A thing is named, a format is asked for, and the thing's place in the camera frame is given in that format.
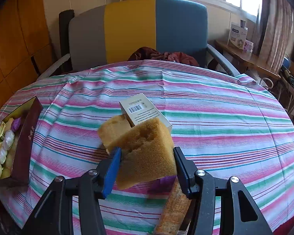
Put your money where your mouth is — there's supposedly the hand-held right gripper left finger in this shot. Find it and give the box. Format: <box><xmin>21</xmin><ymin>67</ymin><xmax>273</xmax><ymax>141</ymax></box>
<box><xmin>21</xmin><ymin>147</ymin><xmax>123</xmax><ymax>235</ymax></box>

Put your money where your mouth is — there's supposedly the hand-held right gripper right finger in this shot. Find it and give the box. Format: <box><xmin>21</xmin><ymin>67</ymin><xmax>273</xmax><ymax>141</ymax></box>
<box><xmin>173</xmin><ymin>147</ymin><xmax>275</xmax><ymax>235</ymax></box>

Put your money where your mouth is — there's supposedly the yellow sponge block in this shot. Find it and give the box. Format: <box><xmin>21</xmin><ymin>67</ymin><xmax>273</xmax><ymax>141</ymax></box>
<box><xmin>97</xmin><ymin>114</ymin><xmax>135</xmax><ymax>154</ymax></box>
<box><xmin>116</xmin><ymin>117</ymin><xmax>178</xmax><ymax>191</ymax></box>

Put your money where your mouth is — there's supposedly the maroon gift box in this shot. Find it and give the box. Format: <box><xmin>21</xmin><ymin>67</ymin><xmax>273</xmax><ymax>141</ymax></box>
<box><xmin>0</xmin><ymin>96</ymin><xmax>44</xmax><ymax>189</ymax></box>

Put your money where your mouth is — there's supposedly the purple wrapped item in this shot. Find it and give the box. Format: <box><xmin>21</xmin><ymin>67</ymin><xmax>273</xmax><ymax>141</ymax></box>
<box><xmin>149</xmin><ymin>176</ymin><xmax>173</xmax><ymax>191</ymax></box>

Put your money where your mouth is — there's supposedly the green-edged snack packet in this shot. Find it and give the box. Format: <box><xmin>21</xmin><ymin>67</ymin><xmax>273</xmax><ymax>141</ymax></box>
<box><xmin>154</xmin><ymin>176</ymin><xmax>192</xmax><ymax>235</ymax></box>

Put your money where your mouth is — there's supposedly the striped tablecloth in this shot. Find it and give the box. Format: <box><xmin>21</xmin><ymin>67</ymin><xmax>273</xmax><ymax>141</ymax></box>
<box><xmin>0</xmin><ymin>60</ymin><xmax>294</xmax><ymax>235</ymax></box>

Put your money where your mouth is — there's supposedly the white cardboard box with barcode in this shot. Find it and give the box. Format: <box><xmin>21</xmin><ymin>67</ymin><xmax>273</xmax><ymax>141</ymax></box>
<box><xmin>119</xmin><ymin>93</ymin><xmax>172</xmax><ymax>134</ymax></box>

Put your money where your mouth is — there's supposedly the yellow wrapped ball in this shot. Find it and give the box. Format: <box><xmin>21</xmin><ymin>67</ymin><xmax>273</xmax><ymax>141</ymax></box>
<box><xmin>1</xmin><ymin>166</ymin><xmax>12</xmax><ymax>180</ymax></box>

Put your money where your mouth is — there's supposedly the purple wrapped ball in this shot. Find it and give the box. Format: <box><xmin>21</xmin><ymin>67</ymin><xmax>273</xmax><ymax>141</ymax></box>
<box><xmin>12</xmin><ymin>117</ymin><xmax>22</xmax><ymax>131</ymax></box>

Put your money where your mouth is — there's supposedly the dark red garment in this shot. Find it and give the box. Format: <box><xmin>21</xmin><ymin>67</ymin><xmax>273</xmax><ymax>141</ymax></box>
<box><xmin>128</xmin><ymin>46</ymin><xmax>200</xmax><ymax>67</ymax></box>

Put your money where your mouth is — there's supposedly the wooden side table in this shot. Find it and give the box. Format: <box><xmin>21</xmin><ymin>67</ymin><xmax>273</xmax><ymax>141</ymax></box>
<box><xmin>216</xmin><ymin>39</ymin><xmax>281</xmax><ymax>79</ymax></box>

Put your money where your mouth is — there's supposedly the small purple box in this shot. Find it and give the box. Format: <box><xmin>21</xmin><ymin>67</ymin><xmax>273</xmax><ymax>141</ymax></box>
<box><xmin>244</xmin><ymin>40</ymin><xmax>255</xmax><ymax>53</ymax></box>

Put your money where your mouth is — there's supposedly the white appliance carton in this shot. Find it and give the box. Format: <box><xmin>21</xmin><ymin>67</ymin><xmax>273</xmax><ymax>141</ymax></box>
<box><xmin>227</xmin><ymin>22</ymin><xmax>248</xmax><ymax>51</ymax></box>

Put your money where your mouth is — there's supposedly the grey yellow blue chair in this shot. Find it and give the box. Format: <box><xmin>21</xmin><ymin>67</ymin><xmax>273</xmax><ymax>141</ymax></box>
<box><xmin>37</xmin><ymin>0</ymin><xmax>240</xmax><ymax>79</ymax></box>

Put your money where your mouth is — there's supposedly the blue round object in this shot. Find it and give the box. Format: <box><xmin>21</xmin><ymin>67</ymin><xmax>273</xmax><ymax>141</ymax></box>
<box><xmin>283</xmin><ymin>54</ymin><xmax>292</xmax><ymax>72</ymax></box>

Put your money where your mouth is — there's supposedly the orange wooden cabinet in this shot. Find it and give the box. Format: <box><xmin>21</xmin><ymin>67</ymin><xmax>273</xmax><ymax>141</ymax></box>
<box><xmin>0</xmin><ymin>0</ymin><xmax>62</xmax><ymax>108</ymax></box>

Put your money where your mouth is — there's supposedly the pink patterned curtain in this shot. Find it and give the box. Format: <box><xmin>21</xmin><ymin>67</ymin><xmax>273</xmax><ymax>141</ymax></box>
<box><xmin>256</xmin><ymin>0</ymin><xmax>294</xmax><ymax>62</ymax></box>

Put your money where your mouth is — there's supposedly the white cable loop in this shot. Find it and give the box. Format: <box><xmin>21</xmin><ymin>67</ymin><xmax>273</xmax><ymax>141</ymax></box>
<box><xmin>260</xmin><ymin>77</ymin><xmax>275</xmax><ymax>89</ymax></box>

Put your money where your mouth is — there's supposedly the black upright post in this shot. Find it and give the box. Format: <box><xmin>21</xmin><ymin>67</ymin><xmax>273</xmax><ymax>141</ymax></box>
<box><xmin>59</xmin><ymin>9</ymin><xmax>75</xmax><ymax>72</ymax></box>

